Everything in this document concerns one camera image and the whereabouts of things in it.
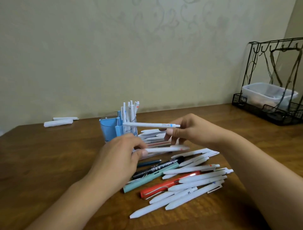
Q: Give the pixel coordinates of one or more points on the person's right hand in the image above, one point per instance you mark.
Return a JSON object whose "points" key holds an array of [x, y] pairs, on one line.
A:
{"points": [[198, 130]]}

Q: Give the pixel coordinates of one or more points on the person's left hand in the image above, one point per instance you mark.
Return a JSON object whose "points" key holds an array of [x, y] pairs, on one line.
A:
{"points": [[116, 161]]}

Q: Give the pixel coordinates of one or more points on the blue pen holder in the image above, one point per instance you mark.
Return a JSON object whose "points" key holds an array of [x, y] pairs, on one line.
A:
{"points": [[107, 130]]}

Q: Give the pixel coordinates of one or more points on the dark blue pen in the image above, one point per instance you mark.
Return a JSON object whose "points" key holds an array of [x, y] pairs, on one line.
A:
{"points": [[149, 163]]}

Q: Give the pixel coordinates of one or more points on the grey green pen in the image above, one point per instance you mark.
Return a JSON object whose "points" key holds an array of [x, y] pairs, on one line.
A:
{"points": [[142, 183]]}

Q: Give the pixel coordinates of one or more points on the stack of frosted capped pens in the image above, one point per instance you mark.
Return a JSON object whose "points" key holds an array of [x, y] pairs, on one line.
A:
{"points": [[153, 137]]}

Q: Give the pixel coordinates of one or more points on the white pen blue band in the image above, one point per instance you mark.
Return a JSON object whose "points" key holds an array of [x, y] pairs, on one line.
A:
{"points": [[146, 124]]}

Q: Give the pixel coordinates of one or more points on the pile of white pens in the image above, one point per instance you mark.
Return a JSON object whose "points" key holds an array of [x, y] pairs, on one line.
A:
{"points": [[203, 177]]}

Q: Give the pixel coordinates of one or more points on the black pen white print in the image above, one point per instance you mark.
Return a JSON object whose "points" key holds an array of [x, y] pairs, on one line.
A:
{"points": [[163, 167]]}

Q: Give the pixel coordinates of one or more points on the bunch of white pens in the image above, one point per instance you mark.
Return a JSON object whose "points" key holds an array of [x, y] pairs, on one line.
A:
{"points": [[131, 111]]}

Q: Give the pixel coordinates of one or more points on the red pen silver clip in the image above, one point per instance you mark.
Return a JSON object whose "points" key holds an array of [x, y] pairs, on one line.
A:
{"points": [[163, 186]]}

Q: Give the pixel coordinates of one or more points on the person's right forearm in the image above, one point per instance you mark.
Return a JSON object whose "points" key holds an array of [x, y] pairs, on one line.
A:
{"points": [[260, 177]]}

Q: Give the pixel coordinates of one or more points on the person's left forearm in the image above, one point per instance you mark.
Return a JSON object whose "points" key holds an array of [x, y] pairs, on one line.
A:
{"points": [[71, 206]]}

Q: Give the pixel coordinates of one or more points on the thin rolled white paper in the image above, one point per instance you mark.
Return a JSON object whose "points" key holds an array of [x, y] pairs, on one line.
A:
{"points": [[65, 118]]}

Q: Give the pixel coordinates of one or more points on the brown wooden table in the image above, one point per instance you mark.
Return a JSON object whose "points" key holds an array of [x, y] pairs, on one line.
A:
{"points": [[47, 154]]}

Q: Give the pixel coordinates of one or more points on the thick rolled white paper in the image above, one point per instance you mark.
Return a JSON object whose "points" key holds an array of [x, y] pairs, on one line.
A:
{"points": [[58, 123]]}

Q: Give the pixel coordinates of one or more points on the clear plastic container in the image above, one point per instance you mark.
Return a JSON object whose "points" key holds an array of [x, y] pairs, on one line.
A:
{"points": [[260, 92]]}

